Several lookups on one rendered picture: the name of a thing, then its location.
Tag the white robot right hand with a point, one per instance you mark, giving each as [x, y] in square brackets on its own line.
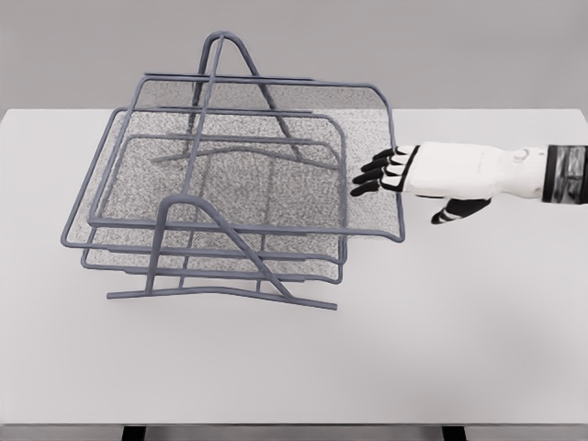
[450, 172]

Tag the large grey mesh file tray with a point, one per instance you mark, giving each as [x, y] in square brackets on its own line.
[363, 216]

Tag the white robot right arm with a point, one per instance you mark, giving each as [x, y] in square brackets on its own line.
[528, 174]

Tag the medium grey mesh file tray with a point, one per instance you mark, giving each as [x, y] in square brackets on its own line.
[298, 250]

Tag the small grey mesh file tray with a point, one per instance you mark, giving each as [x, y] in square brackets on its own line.
[294, 270]

